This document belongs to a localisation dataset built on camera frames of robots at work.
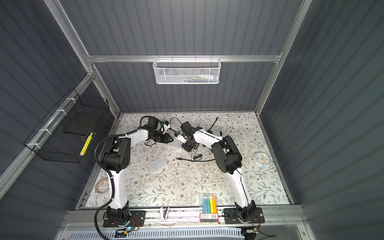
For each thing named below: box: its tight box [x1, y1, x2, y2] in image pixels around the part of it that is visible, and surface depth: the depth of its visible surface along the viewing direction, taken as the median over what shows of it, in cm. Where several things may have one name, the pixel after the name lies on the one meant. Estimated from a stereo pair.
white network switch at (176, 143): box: [168, 139, 184, 149], surface depth 101 cm
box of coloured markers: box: [199, 193, 219, 223], surface depth 78 cm
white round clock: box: [252, 151, 271, 168], surface depth 93 cm
